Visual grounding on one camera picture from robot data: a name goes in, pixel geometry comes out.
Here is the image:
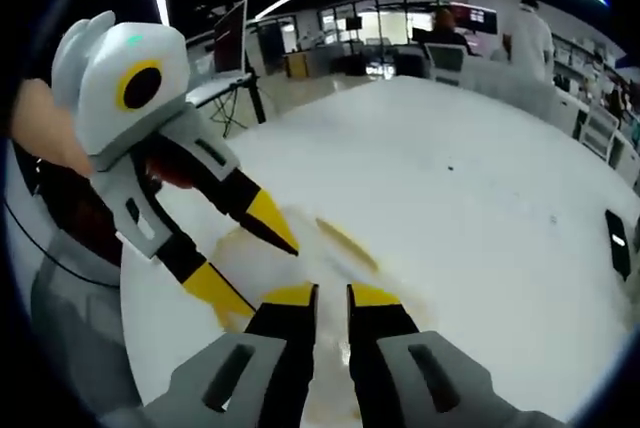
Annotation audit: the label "clear lid with yellow buckles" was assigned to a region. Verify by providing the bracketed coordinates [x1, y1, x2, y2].
[212, 205, 436, 422]

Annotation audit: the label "white mesh office chair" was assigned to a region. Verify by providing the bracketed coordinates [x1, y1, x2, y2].
[422, 42, 470, 88]

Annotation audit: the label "wall monitor screen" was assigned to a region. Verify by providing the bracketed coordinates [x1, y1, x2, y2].
[448, 3, 499, 35]

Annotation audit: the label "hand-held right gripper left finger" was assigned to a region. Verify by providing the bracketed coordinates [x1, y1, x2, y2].
[167, 282, 320, 428]

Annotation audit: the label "black smartphone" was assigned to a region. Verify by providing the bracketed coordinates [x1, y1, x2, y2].
[603, 208, 633, 283]

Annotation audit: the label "black laptop stand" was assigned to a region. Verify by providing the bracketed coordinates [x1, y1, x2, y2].
[209, 72, 267, 140]

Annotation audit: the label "yellow cabinet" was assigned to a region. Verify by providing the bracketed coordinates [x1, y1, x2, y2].
[284, 51, 308, 80]

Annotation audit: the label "open silver laptop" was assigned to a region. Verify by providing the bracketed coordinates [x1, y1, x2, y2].
[185, 0, 251, 104]

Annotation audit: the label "person's grey clothing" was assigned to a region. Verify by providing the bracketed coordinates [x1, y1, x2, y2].
[3, 140, 144, 417]

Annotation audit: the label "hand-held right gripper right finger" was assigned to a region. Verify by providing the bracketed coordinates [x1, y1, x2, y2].
[346, 282, 566, 428]

